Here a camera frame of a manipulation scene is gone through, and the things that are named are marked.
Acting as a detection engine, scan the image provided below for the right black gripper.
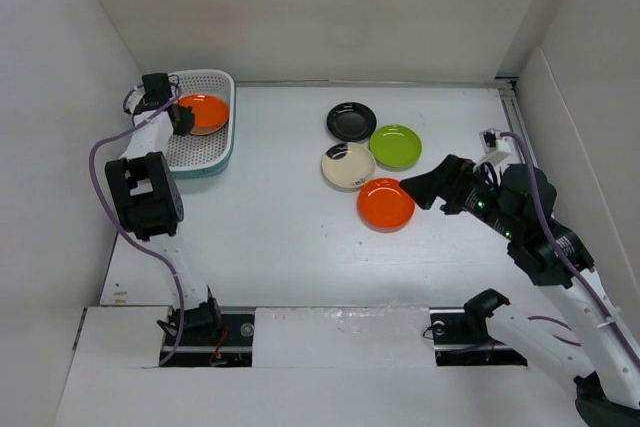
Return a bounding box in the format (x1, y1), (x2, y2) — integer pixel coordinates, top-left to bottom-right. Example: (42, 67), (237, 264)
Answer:
(398, 153), (520, 239)

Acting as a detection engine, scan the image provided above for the orange plate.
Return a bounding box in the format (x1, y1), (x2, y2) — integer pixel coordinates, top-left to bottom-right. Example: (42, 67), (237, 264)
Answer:
(357, 178), (415, 231)
(179, 94), (230, 123)

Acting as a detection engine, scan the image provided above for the green plate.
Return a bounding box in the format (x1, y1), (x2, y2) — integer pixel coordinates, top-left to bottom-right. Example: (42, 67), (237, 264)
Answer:
(369, 124), (422, 169)

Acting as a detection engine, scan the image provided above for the cream plate black patch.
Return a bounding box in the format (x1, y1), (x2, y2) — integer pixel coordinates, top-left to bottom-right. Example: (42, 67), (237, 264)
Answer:
(321, 142), (376, 190)

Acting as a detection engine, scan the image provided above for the cream floral plate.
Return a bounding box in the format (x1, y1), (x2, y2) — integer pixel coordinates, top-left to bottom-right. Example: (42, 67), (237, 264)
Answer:
(191, 120), (228, 136)

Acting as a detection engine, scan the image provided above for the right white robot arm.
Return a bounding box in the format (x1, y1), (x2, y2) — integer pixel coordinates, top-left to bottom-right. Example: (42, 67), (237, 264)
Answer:
(400, 155), (639, 426)

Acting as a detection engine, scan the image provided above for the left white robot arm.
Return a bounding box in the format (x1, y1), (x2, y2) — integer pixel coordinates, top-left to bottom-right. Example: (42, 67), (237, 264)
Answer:
(104, 73), (226, 345)

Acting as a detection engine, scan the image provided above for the white perforated plastic bin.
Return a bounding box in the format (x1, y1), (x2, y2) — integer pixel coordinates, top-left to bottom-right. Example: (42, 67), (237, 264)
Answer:
(165, 69), (236, 179)

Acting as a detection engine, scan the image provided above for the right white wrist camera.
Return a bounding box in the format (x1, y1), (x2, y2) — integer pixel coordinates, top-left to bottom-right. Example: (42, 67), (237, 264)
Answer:
(475, 128), (513, 170)

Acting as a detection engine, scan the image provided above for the aluminium rail right side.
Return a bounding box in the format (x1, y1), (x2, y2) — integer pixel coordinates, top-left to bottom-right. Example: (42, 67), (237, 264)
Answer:
(494, 77), (529, 143)

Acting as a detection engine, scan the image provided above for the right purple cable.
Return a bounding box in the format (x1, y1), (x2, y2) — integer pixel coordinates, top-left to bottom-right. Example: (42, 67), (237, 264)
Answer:
(499, 131), (640, 371)

